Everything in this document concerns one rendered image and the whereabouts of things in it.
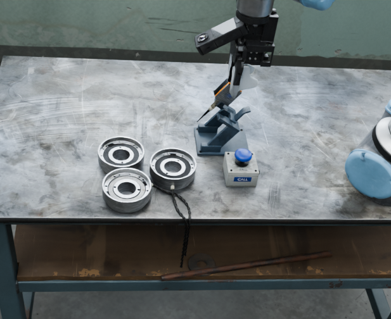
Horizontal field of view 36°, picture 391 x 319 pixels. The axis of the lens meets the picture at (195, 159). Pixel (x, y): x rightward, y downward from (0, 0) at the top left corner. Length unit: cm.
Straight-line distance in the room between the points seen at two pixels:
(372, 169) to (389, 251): 52
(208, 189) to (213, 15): 173
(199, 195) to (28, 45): 191
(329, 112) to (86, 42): 167
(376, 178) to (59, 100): 82
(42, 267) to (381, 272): 86
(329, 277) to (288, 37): 176
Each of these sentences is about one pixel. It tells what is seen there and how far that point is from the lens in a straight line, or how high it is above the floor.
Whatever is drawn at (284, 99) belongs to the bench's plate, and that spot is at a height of 80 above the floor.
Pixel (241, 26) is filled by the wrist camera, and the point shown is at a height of 114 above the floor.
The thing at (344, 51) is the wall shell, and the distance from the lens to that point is 326.
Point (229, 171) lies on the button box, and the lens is 134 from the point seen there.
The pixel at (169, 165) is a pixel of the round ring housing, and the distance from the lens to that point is 138.
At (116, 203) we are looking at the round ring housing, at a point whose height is 83.
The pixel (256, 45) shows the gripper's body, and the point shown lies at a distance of 129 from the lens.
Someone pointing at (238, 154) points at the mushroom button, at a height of 87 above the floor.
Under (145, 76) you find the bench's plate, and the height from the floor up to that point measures 80.
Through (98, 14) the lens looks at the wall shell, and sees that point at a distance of 298.
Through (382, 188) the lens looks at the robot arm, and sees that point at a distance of 124.
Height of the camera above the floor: 176
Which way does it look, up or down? 42 degrees down
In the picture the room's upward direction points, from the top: 8 degrees clockwise
